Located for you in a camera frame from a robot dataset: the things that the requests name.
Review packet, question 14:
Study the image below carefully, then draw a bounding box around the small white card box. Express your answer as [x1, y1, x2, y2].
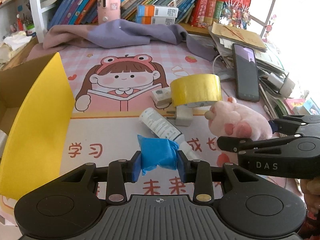
[151, 87, 172, 109]

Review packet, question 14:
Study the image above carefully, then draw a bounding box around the blue packet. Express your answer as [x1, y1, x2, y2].
[137, 135, 179, 175]

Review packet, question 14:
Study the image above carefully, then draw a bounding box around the yellow tape roll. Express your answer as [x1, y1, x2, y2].
[170, 74, 222, 108]

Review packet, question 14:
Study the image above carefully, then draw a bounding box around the pink plush toy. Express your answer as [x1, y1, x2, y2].
[204, 97, 272, 141]

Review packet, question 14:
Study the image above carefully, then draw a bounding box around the white packet in box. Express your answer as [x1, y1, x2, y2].
[0, 130, 8, 158]

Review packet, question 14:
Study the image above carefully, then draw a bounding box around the lower orange blue carton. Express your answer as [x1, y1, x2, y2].
[135, 16, 176, 25]

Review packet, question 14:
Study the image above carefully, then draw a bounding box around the pink purple cloth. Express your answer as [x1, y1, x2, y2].
[27, 19, 218, 61]

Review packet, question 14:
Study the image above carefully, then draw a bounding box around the orange blue carton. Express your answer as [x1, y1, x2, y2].
[135, 16, 176, 25]
[136, 4, 178, 18]

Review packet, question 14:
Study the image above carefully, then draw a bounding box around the white charger plug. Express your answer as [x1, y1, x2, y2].
[167, 105, 193, 127]

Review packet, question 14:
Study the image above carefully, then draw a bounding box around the pink device box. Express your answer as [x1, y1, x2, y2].
[97, 0, 120, 25]

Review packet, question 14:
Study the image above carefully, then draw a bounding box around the black smartphone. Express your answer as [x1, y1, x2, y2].
[232, 43, 260, 102]

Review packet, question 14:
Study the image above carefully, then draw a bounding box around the yellow cardboard box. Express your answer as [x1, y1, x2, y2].
[1, 53, 75, 200]

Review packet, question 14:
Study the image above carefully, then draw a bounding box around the stack of papers and books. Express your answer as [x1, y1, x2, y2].
[208, 27, 319, 117]

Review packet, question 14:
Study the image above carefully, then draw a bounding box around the white cable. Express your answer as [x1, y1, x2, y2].
[212, 54, 223, 74]

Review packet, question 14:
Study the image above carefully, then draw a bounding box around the white tube bottle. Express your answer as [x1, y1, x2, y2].
[139, 107, 200, 160]

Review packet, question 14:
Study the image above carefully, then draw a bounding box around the cream tissue pack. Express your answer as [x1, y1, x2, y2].
[0, 31, 32, 64]

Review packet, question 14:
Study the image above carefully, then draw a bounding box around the upper orange blue carton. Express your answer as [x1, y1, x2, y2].
[136, 4, 178, 18]

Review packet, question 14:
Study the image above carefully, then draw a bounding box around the brown envelope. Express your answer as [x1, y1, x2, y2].
[211, 22, 267, 51]

